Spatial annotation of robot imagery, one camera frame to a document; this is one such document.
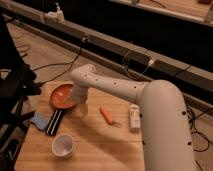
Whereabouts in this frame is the black stand left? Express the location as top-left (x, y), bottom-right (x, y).
top-left (0, 11), bottom-right (41, 171)

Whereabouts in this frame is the white object on rail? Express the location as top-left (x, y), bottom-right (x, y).
top-left (45, 4), bottom-right (65, 23)

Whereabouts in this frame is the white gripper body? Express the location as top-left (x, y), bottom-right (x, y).
top-left (71, 84), bottom-right (88, 104)

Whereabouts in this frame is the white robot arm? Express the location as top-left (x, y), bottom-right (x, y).
top-left (70, 64), bottom-right (196, 171)

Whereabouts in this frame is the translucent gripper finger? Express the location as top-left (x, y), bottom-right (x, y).
top-left (78, 102), bottom-right (88, 117)

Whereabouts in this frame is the black floor cable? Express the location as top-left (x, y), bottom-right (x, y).
top-left (32, 36), bottom-right (90, 85)

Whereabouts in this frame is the orange plate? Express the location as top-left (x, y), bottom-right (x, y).
top-left (50, 84), bottom-right (76, 109)

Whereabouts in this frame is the white bottle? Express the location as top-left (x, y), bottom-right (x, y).
top-left (129, 104), bottom-right (141, 131)

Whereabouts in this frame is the blue sponge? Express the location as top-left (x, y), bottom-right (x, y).
top-left (30, 113), bottom-right (49, 131)

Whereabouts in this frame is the orange handled tool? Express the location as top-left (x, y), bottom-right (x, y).
top-left (99, 107), bottom-right (120, 126)

